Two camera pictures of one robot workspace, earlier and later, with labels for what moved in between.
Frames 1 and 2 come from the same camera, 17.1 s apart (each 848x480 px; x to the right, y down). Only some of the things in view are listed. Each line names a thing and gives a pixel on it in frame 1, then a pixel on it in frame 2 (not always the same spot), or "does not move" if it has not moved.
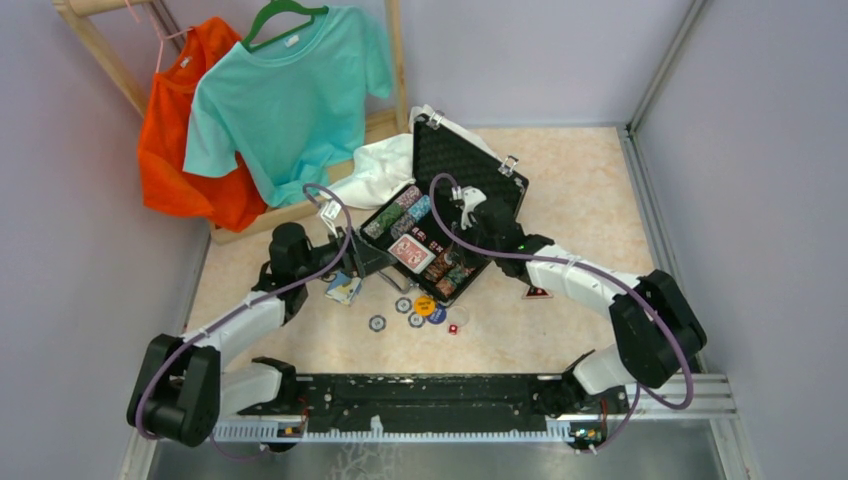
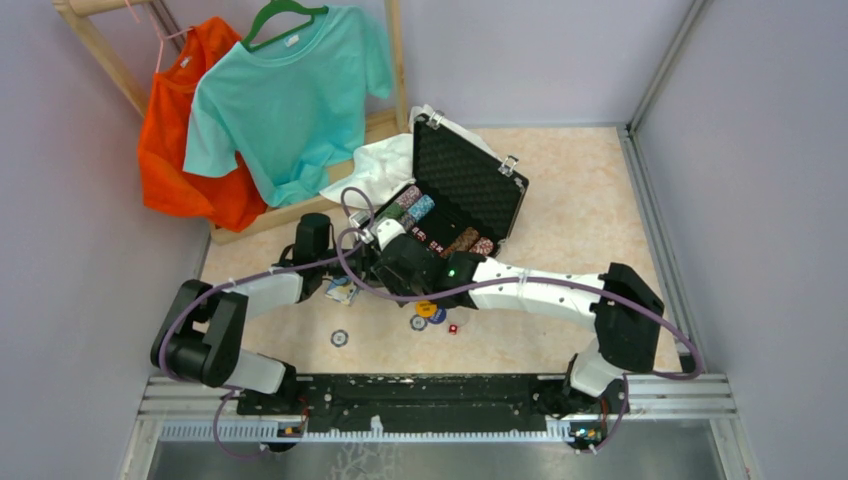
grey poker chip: x=377 y=323 to x=339 y=338
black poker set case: x=431 y=234 does not move
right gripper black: x=477 y=226 to x=390 y=280
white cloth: x=382 y=166 does not move
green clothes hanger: x=282 y=6 does not move
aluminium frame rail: x=715 y=398 does not move
